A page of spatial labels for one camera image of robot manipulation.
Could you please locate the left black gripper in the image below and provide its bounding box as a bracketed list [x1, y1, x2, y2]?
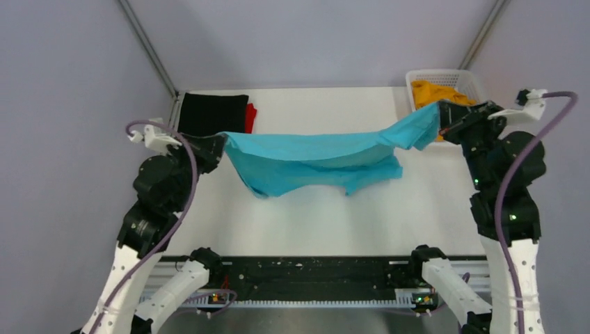
[167, 131, 228, 212]

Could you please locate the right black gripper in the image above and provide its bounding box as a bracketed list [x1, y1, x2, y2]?
[437, 99, 510, 191]

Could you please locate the turquoise t shirt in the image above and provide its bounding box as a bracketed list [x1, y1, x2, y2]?
[224, 103, 440, 198]

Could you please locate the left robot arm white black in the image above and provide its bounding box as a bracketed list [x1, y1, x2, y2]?
[78, 134, 227, 333]

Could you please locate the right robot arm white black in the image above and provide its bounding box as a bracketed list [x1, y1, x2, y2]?
[408, 101, 546, 333]

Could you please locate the folded black t shirt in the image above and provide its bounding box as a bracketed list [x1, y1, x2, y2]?
[177, 93, 249, 136]

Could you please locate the white plastic basket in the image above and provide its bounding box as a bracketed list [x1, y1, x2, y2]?
[405, 69, 485, 148]

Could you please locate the orange t shirt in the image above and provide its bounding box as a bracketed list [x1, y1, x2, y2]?
[410, 80, 479, 142]

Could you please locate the folded red t shirt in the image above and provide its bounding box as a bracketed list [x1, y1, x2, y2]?
[245, 103, 257, 134]

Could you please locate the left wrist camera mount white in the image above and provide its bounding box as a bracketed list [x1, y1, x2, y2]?
[127, 124, 182, 154]

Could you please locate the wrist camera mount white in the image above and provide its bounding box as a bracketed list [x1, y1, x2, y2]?
[488, 89, 548, 126]
[127, 124, 182, 154]

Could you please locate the left aluminium side rail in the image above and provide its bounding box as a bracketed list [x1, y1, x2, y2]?
[134, 94, 183, 259]

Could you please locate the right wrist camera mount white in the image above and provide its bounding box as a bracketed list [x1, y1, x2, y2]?
[488, 89, 548, 126]

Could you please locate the aluminium front rail frame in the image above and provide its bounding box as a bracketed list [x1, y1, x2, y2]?
[100, 260, 545, 334]

